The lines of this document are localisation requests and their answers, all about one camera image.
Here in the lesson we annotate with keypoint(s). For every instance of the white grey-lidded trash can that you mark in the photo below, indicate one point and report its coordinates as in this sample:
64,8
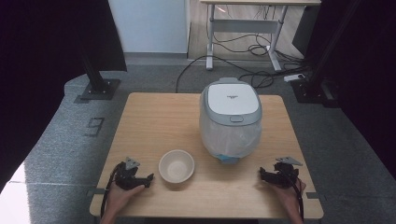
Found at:
233,102

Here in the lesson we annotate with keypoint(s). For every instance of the grey table edge bracket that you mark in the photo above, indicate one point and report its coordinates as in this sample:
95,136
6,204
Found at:
95,192

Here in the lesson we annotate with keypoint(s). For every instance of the black curtain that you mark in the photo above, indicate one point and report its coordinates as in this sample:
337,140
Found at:
37,62
367,77

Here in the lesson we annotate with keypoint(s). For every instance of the black metal stand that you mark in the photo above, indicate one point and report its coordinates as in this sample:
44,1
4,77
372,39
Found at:
311,90
98,84

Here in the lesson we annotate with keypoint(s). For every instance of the person's right hand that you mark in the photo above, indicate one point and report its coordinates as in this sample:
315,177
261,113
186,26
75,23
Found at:
289,194

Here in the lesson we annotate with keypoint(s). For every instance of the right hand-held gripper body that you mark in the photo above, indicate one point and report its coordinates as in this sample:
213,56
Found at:
285,174

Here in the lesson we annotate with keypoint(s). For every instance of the white power strip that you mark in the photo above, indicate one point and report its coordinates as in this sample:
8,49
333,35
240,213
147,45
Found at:
294,77

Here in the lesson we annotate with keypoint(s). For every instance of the person's left hand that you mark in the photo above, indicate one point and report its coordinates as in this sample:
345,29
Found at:
120,196

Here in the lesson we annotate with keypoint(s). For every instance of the translucent plastic trash bag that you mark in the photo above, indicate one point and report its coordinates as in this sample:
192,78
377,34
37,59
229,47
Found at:
232,140

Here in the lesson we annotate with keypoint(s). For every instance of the beige paper bowl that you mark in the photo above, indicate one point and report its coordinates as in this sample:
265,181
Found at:
176,166

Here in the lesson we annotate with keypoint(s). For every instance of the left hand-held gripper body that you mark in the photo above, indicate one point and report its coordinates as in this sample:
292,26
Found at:
127,179

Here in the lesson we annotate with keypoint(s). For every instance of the white metal-legged desk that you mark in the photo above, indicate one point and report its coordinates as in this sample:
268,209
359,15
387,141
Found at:
246,25

